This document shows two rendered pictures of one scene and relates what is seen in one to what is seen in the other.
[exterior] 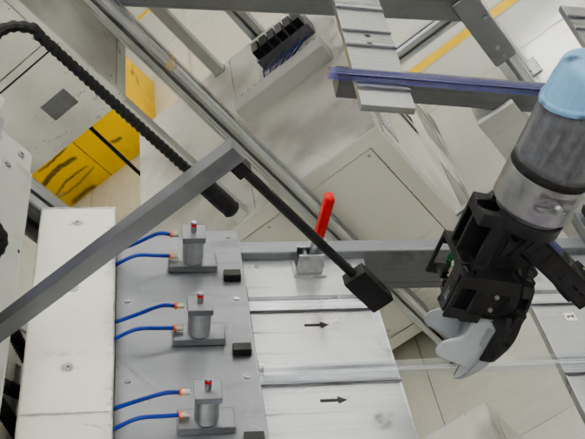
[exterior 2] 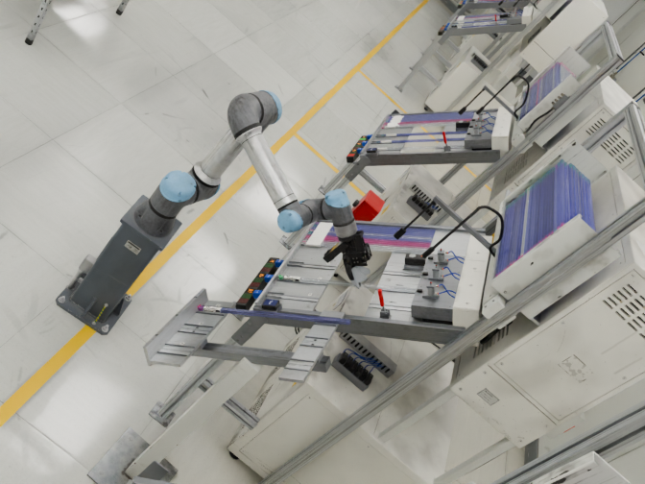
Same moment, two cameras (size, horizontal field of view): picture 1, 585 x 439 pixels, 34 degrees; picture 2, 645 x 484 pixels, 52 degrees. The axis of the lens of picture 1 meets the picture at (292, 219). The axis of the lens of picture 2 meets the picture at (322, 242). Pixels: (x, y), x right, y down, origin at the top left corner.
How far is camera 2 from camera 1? 265 cm
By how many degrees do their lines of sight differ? 109
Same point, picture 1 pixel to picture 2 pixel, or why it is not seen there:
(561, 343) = (321, 288)
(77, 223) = (466, 302)
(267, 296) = (404, 310)
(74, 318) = (471, 278)
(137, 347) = (454, 278)
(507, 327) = not seen: hidden behind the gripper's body
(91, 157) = not seen: outside the picture
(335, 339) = (389, 298)
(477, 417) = (312, 380)
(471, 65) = not seen: outside the picture
